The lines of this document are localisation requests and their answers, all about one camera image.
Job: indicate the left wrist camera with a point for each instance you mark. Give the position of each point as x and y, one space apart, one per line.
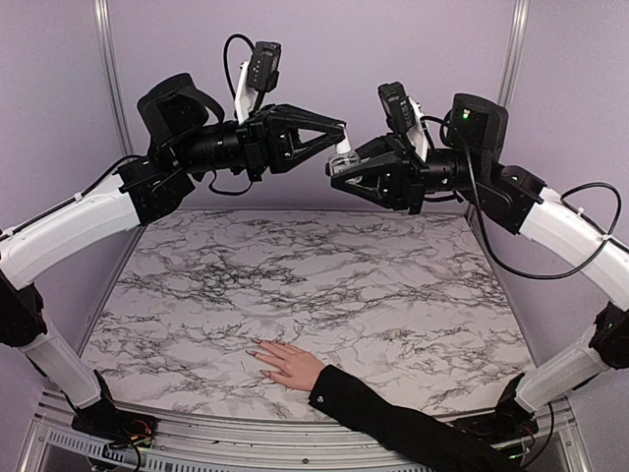
258 77

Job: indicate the black sleeved forearm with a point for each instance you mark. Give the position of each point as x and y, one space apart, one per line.
415 435

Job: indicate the person's bare hand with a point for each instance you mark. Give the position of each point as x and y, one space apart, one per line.
292 367

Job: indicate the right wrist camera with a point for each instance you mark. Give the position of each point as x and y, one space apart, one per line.
402 117

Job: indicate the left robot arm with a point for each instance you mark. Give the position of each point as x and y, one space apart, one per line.
189 137

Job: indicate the right aluminium frame post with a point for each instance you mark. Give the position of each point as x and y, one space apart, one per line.
514 53

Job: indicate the left aluminium frame post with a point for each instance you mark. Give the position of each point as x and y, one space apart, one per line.
108 58

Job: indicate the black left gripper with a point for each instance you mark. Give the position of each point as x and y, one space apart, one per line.
269 140

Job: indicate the aluminium frame post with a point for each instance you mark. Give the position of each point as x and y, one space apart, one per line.
108 58
514 53

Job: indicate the front aluminium rail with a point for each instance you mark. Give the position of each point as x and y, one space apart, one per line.
190 442

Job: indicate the clear nail polish bottle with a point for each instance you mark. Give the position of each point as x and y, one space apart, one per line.
339 162

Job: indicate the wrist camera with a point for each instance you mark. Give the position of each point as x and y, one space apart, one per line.
402 117
258 77

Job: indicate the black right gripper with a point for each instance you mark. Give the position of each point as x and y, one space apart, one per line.
398 172

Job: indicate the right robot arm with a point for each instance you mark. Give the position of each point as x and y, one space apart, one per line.
472 134

